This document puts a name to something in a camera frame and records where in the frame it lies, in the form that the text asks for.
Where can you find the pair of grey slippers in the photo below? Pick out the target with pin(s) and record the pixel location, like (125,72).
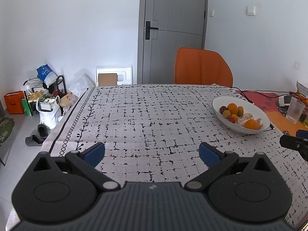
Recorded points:
(36,137)

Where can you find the red and orange table mat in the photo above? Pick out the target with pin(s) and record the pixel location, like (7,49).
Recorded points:
(276,118)

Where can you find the pair of yellow slippers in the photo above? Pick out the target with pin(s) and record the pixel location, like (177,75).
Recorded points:
(36,96)

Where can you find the brown cardboard piece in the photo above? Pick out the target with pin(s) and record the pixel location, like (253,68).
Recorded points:
(107,79)

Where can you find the large orange mandarin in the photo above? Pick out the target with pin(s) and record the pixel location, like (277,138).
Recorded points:
(232,108)

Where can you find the clear plastic bag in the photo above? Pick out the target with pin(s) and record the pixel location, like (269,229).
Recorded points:
(80,85)

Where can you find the printed snack bag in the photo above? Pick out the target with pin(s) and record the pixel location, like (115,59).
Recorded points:
(302,87)

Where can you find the frosted glass cup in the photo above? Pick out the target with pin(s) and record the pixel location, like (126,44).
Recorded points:
(295,110)

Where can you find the green carton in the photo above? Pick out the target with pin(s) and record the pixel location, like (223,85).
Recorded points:
(26,107)

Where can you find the black metal rack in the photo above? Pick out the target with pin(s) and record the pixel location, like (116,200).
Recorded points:
(61,83)

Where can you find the white light switch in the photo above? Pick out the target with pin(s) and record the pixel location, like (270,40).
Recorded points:
(251,10)

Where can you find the green floor mat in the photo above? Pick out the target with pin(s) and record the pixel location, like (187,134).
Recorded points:
(6,131)

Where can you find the white foam packaging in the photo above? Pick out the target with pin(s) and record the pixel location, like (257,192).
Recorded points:
(125,71)

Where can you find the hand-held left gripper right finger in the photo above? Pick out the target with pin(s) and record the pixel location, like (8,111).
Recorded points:
(208,155)

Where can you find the small white wall switch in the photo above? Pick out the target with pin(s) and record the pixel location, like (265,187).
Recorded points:
(211,13)

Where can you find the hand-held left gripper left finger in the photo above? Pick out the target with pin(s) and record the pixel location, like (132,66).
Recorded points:
(95,154)

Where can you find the blue and white bag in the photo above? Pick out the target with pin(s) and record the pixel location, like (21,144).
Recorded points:
(46,74)

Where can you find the brown paper bag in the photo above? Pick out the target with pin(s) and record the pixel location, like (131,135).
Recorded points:
(67,99)

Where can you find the yellow liquid bottle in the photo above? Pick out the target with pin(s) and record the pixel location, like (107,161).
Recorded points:
(306,120)

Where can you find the white shopping bag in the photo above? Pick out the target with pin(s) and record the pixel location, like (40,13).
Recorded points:
(49,118)

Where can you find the white charger device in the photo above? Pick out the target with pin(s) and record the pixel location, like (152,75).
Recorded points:
(285,100)

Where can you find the yellow-brown plum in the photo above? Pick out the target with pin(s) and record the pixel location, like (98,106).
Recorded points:
(226,114)

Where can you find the small red fruit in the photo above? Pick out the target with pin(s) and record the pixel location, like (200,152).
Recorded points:
(232,119)

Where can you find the dark red plum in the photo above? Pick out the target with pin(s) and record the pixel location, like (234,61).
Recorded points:
(223,108)

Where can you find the white plate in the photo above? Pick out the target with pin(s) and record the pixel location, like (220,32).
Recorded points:
(258,112)

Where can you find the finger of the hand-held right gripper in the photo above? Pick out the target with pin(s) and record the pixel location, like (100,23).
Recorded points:
(292,142)
(302,133)

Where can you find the white wall socket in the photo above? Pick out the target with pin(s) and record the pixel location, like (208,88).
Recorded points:
(297,65)

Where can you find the orange chair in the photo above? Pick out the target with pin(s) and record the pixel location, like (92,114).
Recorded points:
(202,67)

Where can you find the grey door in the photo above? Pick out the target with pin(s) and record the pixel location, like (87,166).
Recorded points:
(178,9)

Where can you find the peeled mandarin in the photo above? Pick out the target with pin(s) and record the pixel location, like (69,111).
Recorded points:
(243,119)

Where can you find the orange paper bag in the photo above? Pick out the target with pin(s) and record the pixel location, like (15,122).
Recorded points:
(14,102)

